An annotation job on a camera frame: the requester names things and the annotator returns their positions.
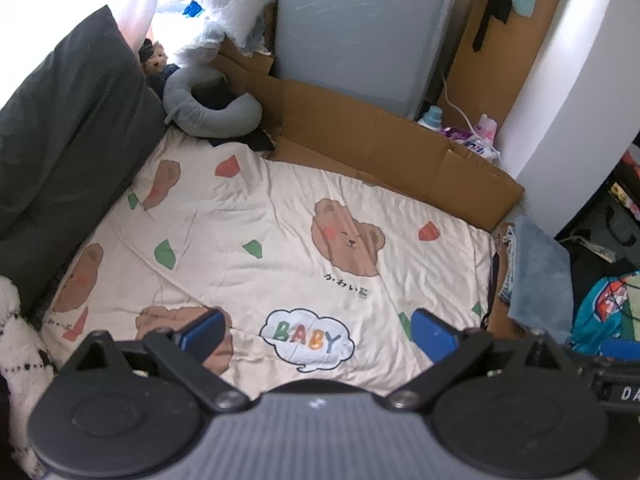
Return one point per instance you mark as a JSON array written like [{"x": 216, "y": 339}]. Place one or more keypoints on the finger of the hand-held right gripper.
[{"x": 622, "y": 349}]

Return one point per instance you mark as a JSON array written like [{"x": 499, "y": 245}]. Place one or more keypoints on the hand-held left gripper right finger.
[{"x": 432, "y": 335}]

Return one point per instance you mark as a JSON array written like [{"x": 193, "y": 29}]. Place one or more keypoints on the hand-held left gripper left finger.
[{"x": 202, "y": 332}]

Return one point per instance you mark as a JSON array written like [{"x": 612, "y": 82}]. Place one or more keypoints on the light blue jeans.
[{"x": 542, "y": 270}]

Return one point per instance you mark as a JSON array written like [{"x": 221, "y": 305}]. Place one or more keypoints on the teal printed cloth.
[{"x": 595, "y": 310}]

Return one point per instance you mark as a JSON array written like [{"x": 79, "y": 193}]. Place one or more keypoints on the bear print bedsheet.
[{"x": 275, "y": 240}]

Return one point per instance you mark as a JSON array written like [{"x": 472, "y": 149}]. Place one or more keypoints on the white plush toy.
[{"x": 22, "y": 360}]

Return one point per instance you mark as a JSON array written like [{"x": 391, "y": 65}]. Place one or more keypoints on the flat cardboard sheet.
[{"x": 380, "y": 160}]

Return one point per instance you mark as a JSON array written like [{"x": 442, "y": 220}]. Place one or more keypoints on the purple and white packet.
[{"x": 465, "y": 140}]

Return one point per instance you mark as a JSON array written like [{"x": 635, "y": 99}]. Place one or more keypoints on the small black cloth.
[{"x": 257, "y": 141}]

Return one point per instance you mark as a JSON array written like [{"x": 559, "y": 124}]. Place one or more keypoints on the grey neck pillow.
[{"x": 200, "y": 117}]

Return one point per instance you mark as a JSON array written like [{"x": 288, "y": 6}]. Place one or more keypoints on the detergent bottle with blue cap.
[{"x": 431, "y": 119}]

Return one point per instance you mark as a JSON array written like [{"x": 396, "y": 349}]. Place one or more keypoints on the dark grey pillow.
[{"x": 65, "y": 160}]

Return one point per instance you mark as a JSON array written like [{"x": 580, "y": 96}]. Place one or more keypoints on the white cabinet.
[{"x": 575, "y": 85}]

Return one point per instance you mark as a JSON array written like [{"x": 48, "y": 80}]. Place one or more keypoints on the small cardboard piece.
[{"x": 245, "y": 62}]

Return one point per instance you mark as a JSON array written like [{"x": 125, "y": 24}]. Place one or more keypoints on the tall cardboard box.
[{"x": 505, "y": 70}]

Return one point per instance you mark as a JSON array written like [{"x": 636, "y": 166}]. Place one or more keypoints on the brown teddy bear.
[{"x": 154, "y": 60}]

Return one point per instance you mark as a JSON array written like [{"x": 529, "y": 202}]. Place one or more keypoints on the clear plastic bag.
[{"x": 200, "y": 45}]

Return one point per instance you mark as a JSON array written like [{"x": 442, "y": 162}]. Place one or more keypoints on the grey panel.
[{"x": 360, "y": 35}]

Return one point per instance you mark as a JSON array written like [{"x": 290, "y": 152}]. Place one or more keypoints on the small blue object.
[{"x": 192, "y": 7}]

